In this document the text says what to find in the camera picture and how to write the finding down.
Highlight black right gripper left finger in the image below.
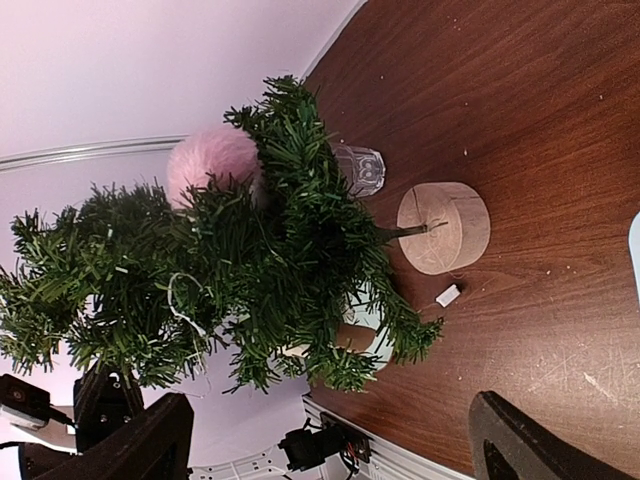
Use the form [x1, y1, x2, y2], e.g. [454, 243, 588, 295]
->
[24, 393, 194, 480]

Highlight clear drinking glass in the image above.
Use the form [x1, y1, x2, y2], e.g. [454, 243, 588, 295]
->
[331, 143, 386, 198]

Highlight blue plastic basket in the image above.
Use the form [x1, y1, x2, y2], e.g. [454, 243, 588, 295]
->
[628, 213, 640, 298]

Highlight fairy light wire string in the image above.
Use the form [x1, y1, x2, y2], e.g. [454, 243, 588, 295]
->
[167, 214, 466, 399]

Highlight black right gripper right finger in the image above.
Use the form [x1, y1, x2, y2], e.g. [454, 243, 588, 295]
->
[469, 391, 631, 479]

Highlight beige burlap bow ornament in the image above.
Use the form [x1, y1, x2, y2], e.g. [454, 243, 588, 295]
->
[284, 322, 381, 359]

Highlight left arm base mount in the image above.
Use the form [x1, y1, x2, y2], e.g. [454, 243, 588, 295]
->
[277, 412, 372, 477]

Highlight pink pompom ornament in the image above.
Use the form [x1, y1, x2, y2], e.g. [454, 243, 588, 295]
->
[167, 125, 268, 210]

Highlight light green floral plate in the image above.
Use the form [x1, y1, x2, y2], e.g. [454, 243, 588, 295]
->
[336, 284, 393, 372]

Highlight small green christmas tree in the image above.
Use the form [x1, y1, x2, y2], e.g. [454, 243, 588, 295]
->
[1, 76, 445, 392]

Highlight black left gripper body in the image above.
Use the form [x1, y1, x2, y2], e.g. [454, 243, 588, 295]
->
[73, 364, 144, 453]

